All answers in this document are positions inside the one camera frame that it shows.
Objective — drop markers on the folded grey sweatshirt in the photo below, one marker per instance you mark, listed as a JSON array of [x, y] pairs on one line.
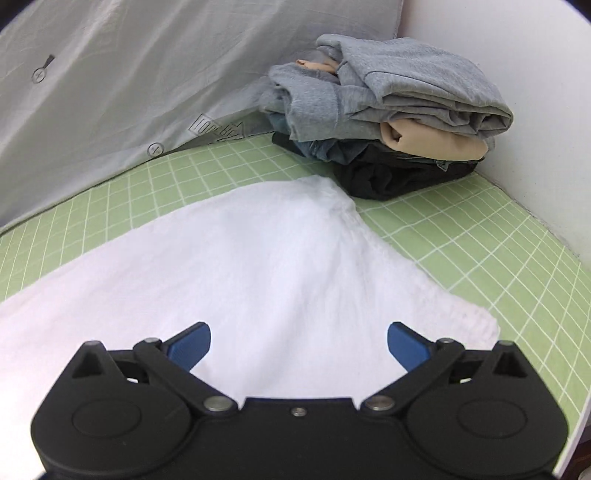
[[415, 78]]

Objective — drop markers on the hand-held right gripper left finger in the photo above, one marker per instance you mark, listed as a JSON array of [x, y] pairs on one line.
[[191, 344]]

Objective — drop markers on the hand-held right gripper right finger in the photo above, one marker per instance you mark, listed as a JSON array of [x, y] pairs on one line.
[[408, 346]]

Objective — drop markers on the grey printed quilt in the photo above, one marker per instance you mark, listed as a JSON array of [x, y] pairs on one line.
[[138, 69]]

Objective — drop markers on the folded blue jeans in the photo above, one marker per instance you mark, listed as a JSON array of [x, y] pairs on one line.
[[323, 150]]

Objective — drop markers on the folded black garment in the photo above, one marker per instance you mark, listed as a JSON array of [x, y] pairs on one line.
[[392, 180]]

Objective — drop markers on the white pants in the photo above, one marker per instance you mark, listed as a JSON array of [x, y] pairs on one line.
[[254, 258]]

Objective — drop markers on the folded beige garment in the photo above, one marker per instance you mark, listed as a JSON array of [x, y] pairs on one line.
[[438, 145]]

